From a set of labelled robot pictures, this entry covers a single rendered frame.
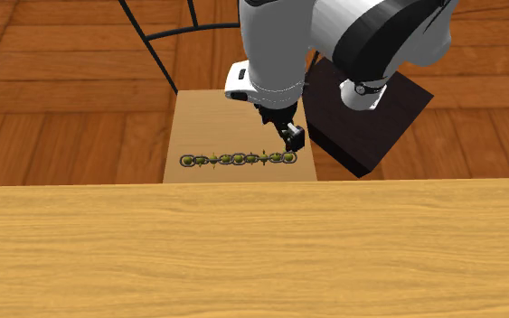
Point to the light wooden table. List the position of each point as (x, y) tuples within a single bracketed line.
[(254, 251)]

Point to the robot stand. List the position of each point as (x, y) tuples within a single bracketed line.
[(346, 132)]

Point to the wooden chair with black frame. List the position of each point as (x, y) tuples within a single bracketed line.
[(210, 127)]

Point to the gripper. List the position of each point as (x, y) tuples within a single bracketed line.
[(276, 115)]

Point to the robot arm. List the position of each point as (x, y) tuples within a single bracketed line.
[(276, 48)]

